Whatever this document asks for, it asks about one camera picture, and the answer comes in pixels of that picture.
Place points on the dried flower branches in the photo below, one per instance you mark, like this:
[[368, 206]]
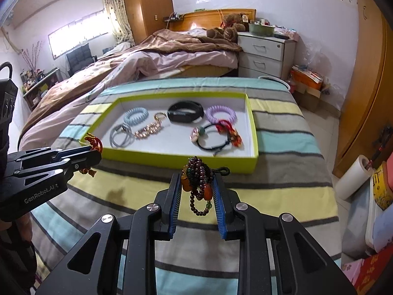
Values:
[[32, 57]]

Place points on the white round tub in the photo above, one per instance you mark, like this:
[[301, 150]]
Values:
[[273, 80]]

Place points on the red box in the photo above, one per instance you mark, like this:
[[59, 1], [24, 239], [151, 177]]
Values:
[[374, 276]]

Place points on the green basin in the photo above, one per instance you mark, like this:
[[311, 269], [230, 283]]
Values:
[[261, 29]]

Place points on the patterned curtain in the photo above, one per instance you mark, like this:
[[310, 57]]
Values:
[[118, 12]]

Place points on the white storage container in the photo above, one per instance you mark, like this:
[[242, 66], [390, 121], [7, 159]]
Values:
[[380, 227]]

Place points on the tall wooden cabinet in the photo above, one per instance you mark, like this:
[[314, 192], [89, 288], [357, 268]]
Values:
[[150, 6]]

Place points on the striped blanket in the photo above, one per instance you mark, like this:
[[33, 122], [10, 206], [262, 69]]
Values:
[[276, 147]]

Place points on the person's left forearm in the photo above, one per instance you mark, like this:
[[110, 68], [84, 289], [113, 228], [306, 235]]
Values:
[[15, 258]]

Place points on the window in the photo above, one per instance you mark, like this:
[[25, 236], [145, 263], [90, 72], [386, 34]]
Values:
[[76, 33]]

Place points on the brown teddy bear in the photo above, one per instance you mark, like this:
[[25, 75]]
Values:
[[228, 27]]

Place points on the black wristband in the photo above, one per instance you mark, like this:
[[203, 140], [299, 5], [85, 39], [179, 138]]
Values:
[[184, 116]]

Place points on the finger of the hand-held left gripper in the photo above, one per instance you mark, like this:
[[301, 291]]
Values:
[[46, 155], [83, 161]]

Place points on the cluttered shelf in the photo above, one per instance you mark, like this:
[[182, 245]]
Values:
[[40, 89]]

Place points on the black office chair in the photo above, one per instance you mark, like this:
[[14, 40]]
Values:
[[81, 58]]

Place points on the wooden wardrobe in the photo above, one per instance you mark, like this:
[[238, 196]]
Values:
[[365, 83]]

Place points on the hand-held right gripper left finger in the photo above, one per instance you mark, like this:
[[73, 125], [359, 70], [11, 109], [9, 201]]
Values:
[[175, 204]]

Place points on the white drawer cabinet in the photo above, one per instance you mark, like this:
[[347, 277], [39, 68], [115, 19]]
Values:
[[261, 52]]

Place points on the pink quilt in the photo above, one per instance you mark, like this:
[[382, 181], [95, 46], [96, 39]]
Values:
[[138, 64]]

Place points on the cardboard box of books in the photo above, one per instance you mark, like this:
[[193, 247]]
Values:
[[307, 86]]

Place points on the white paper roll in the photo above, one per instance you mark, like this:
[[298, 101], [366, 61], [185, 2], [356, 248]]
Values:
[[353, 178]]

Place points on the wooden headboard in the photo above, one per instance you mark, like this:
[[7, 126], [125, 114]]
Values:
[[208, 17]]

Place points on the green cardboard tray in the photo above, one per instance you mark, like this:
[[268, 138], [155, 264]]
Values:
[[178, 139]]

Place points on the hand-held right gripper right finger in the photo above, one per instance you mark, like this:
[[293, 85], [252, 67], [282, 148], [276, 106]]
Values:
[[219, 207]]

